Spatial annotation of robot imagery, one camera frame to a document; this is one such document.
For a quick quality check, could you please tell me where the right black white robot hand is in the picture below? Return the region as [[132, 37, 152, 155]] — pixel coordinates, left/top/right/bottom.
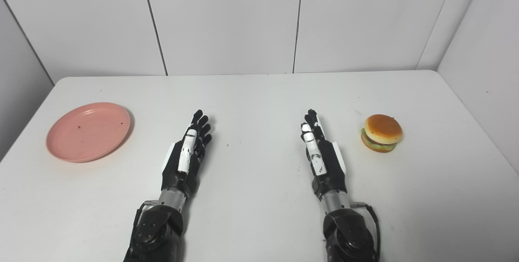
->
[[300, 109, 348, 201]]

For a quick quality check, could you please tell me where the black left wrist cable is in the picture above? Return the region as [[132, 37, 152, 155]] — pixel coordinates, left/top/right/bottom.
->
[[134, 200, 159, 234]]

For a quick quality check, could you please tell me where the pink round plate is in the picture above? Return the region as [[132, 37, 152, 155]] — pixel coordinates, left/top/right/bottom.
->
[[46, 102, 131, 163]]

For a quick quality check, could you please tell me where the toy hamburger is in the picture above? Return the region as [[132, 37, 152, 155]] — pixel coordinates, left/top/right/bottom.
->
[[361, 114, 403, 153]]

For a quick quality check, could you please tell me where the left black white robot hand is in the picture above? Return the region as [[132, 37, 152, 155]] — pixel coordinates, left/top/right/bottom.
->
[[161, 110, 212, 198]]

